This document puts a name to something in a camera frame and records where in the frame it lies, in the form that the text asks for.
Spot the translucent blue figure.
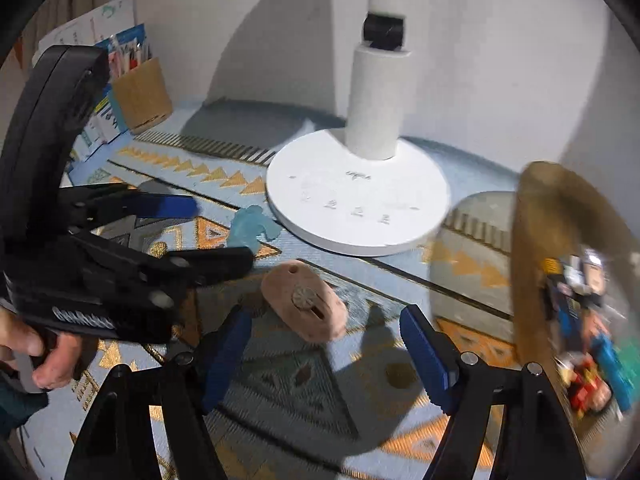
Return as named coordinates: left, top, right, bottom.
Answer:
left=228, top=205, right=283, bottom=249

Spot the white paper sheet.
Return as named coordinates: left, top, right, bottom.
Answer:
left=37, top=0, right=138, bottom=61

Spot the person's left hand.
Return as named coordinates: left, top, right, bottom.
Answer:
left=0, top=305, right=86, bottom=391

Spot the white desk lamp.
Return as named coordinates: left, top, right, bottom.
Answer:
left=266, top=0, right=449, bottom=258

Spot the amber ribbed glass bowl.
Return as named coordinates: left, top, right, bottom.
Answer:
left=510, top=160, right=640, bottom=480

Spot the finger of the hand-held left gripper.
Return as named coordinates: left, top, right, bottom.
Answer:
left=74, top=232, right=256, bottom=294
left=60, top=182, right=199, bottom=232

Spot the white charger cube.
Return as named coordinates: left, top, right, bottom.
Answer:
left=581, top=250, right=609, bottom=297

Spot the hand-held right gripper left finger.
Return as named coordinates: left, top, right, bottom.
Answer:
left=64, top=305, right=253, bottom=480

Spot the red-clothed doll figure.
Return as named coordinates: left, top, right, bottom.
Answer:
left=569, top=354, right=614, bottom=419

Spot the dark blue and yellow item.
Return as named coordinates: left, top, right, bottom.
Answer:
left=542, top=257, right=577, bottom=342

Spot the blue plastic box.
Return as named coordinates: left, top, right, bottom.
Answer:
left=590, top=332, right=633, bottom=413

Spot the person's left forearm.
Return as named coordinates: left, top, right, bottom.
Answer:
left=0, top=364, right=51, bottom=438

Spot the cardboard pencil holder with pens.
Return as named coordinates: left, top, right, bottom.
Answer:
left=111, top=57, right=174, bottom=135

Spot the patterned woven mat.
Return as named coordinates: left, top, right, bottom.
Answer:
left=20, top=105, right=576, bottom=480

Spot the bunch of pens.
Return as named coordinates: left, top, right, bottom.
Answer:
left=107, top=35, right=153, bottom=79

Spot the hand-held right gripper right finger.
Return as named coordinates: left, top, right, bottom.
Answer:
left=399, top=304, right=586, bottom=480

